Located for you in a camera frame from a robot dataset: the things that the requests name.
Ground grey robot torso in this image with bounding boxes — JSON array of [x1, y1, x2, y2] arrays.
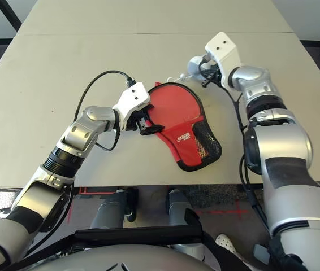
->
[[26, 243, 223, 271]]

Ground black metal table frame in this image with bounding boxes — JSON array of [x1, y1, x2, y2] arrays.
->
[[0, 0, 23, 29]]

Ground grey foot pedal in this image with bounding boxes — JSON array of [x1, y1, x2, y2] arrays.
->
[[253, 243, 271, 263]]

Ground grey robot left leg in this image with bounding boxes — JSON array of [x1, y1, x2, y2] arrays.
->
[[89, 187, 140, 230]]

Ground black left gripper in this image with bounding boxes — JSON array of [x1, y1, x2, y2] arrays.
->
[[127, 103, 165, 137]]

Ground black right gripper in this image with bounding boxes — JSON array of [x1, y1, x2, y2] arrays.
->
[[201, 64, 222, 87]]

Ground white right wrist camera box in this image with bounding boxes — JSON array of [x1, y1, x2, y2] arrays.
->
[[205, 31, 241, 89]]

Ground grey robot right leg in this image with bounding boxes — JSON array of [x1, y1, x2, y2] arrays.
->
[[166, 189, 206, 255]]

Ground white plush keychain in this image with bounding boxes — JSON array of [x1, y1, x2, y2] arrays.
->
[[166, 55, 206, 84]]

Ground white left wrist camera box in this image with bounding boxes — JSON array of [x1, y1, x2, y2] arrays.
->
[[111, 81, 152, 132]]

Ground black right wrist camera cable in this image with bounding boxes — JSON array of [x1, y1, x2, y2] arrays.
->
[[197, 56, 271, 235]]

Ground white perforated shoe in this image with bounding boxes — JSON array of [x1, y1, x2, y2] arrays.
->
[[214, 232, 244, 257]]

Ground black left wrist camera cable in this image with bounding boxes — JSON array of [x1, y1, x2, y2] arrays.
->
[[76, 70, 137, 154]]

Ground black and red paddle case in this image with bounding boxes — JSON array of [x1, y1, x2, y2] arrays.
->
[[146, 81, 224, 172]]

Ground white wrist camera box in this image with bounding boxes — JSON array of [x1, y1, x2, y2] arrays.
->
[[205, 31, 241, 89], [111, 81, 152, 132]]

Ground grey robot leg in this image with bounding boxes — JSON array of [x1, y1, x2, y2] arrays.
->
[[89, 187, 140, 230], [166, 189, 206, 255]]

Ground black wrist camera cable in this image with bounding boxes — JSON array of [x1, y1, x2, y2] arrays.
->
[[197, 56, 271, 235], [76, 70, 137, 154]]

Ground black waist bar with straps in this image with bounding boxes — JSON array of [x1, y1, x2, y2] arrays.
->
[[7, 225, 251, 271]]

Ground grey speckled floor mat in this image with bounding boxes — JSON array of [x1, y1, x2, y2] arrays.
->
[[184, 184, 243, 210]]

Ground red floor tape lines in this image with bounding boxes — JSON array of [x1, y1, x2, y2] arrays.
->
[[67, 185, 116, 224]]

